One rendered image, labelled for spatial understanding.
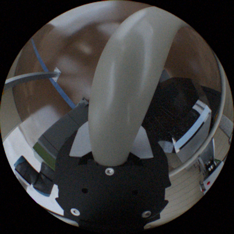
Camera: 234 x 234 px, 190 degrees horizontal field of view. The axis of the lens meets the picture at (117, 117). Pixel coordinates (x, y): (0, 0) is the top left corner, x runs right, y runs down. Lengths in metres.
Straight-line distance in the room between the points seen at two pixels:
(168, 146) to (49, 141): 0.73
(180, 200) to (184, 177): 1.68
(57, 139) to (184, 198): 6.03
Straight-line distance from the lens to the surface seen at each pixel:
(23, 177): 0.61
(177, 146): 0.42
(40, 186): 0.66
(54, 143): 0.60
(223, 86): 0.39
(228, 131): 1.44
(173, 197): 5.82
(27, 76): 1.11
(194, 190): 5.92
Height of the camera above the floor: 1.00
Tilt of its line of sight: 65 degrees down
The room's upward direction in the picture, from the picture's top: 177 degrees counter-clockwise
